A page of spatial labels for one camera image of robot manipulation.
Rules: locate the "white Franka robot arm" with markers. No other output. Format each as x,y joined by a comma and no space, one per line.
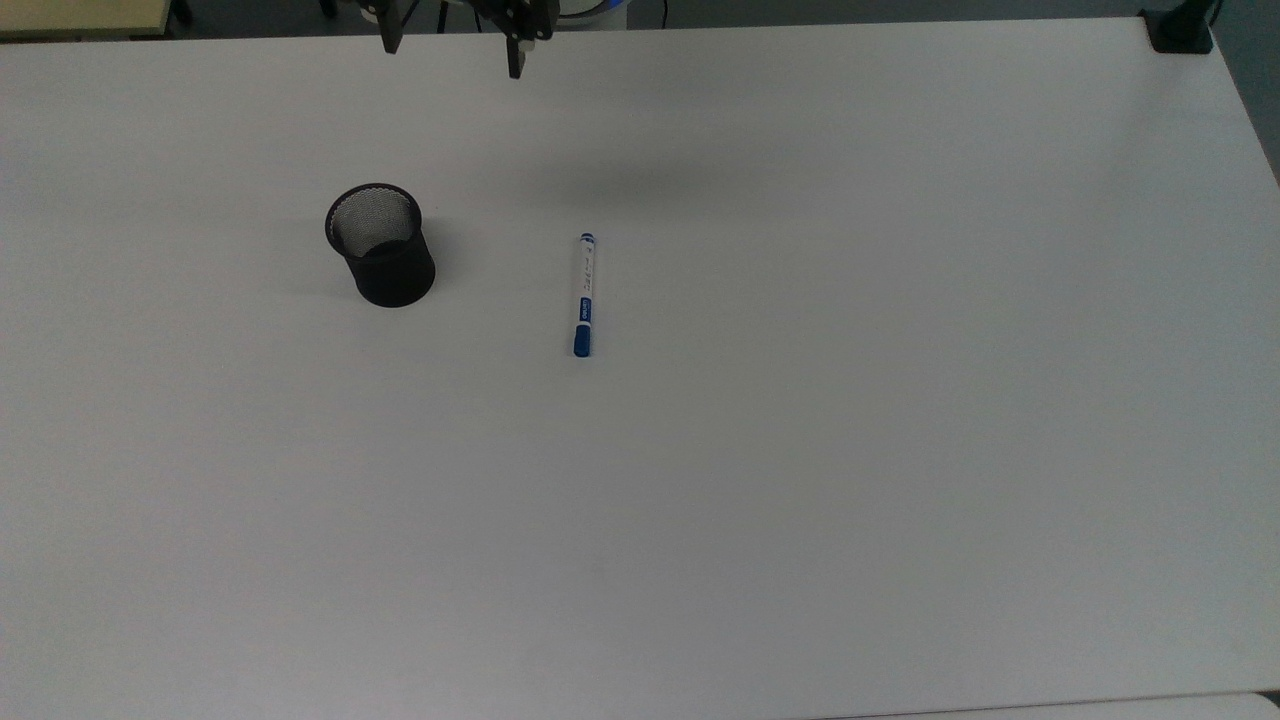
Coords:
605,18

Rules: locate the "white marker with blue cap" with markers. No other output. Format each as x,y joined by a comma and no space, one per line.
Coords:
584,300

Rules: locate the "black mesh pen cup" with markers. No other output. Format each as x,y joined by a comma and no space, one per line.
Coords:
400,275

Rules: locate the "yellow wooden table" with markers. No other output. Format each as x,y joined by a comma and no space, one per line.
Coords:
80,15

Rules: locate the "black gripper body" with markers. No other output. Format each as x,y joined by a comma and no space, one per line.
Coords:
520,15

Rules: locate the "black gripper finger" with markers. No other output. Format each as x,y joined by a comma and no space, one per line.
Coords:
392,30
515,55

